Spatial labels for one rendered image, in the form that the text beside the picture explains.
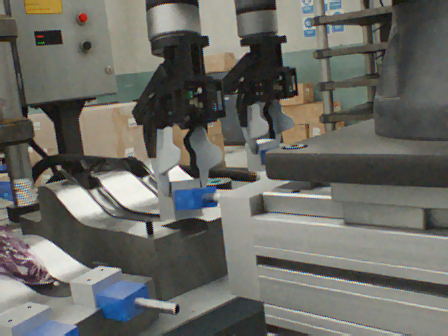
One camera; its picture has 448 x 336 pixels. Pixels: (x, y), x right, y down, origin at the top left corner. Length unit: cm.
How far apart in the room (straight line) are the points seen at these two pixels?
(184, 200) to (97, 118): 411
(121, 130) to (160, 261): 400
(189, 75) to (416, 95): 42
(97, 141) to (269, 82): 396
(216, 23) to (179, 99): 814
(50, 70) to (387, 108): 132
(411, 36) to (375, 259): 15
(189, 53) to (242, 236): 34
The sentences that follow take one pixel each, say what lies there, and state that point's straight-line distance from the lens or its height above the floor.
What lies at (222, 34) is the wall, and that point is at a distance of 879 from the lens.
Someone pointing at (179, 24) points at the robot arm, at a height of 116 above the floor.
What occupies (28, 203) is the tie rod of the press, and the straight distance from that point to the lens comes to 144.
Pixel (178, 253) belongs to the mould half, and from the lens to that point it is 75.
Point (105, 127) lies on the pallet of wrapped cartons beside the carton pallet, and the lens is 477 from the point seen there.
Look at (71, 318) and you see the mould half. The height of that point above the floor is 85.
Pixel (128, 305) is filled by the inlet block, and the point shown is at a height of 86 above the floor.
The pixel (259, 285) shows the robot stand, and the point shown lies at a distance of 46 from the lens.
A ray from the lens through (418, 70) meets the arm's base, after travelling 35.
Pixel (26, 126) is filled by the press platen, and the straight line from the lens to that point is 141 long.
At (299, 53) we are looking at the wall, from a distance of 804.
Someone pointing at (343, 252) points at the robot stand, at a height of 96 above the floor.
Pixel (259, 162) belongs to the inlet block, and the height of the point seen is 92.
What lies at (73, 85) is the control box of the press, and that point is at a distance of 163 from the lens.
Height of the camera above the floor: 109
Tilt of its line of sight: 10 degrees down
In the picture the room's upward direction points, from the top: 7 degrees counter-clockwise
